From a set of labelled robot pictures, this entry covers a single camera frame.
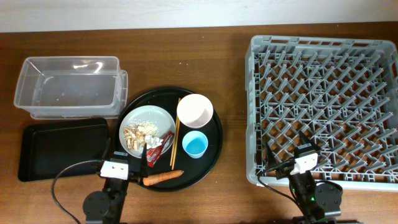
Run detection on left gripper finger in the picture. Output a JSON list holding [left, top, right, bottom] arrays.
[[140, 143, 148, 178], [101, 138, 111, 161]]

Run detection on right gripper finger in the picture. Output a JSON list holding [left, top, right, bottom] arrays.
[[265, 143, 277, 170], [298, 131, 321, 152]]

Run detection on red snack wrapper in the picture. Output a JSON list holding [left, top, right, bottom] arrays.
[[147, 131, 175, 167]]

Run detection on orange carrot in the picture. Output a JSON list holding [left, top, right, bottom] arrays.
[[142, 170, 184, 186]]

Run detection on white tissue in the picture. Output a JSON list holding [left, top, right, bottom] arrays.
[[144, 135, 163, 149]]

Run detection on rice and nut shell scraps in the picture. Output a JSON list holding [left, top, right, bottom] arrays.
[[123, 121, 159, 152]]

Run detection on grey round plate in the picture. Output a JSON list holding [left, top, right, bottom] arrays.
[[119, 105, 176, 158]]

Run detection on light blue cup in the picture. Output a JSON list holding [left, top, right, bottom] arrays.
[[182, 131, 208, 159]]

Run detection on wooden chopstick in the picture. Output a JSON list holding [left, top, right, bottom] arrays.
[[171, 116, 180, 170], [170, 115, 180, 170]]

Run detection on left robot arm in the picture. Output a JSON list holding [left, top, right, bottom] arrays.
[[83, 146, 148, 223]]

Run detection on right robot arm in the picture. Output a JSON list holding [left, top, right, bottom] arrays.
[[262, 131, 343, 223]]

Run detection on grey plastic dishwasher rack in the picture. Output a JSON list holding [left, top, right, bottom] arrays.
[[245, 35, 397, 192]]

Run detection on clear plastic waste bin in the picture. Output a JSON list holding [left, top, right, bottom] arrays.
[[14, 56, 128, 119]]

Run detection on round black serving tray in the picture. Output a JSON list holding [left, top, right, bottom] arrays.
[[114, 87, 223, 192]]

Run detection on black rectangular tray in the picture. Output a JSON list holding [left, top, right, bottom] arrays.
[[18, 118, 110, 182]]

